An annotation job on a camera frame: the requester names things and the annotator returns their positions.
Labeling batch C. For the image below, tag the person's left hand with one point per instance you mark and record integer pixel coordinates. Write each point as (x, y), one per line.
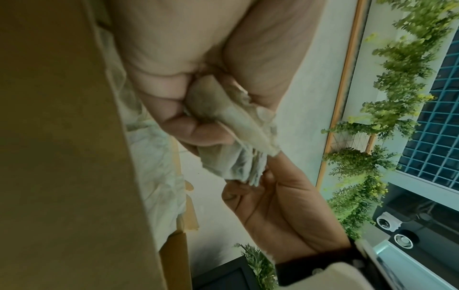
(172, 36)

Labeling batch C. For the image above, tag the brown paper box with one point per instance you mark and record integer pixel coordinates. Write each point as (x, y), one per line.
(53, 170)

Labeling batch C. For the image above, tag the person's right hand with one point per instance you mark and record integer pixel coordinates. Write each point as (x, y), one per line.
(294, 221)

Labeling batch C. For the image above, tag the wooden framed lattice board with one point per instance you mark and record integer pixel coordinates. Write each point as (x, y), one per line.
(349, 141)

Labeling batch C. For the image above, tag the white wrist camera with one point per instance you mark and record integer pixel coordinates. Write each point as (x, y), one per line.
(340, 277)

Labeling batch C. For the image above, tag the green fern plants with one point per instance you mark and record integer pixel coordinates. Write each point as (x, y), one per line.
(405, 85)

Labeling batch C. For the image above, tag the bunch of tea bags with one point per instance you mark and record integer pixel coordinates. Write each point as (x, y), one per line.
(236, 121)

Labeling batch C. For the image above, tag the rows of packed tea bags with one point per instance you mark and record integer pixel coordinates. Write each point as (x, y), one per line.
(157, 170)

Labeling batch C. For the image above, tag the blue grid window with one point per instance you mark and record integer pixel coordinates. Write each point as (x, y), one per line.
(434, 127)

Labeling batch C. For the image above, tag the black marker wristband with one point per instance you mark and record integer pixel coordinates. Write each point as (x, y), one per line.
(297, 269)

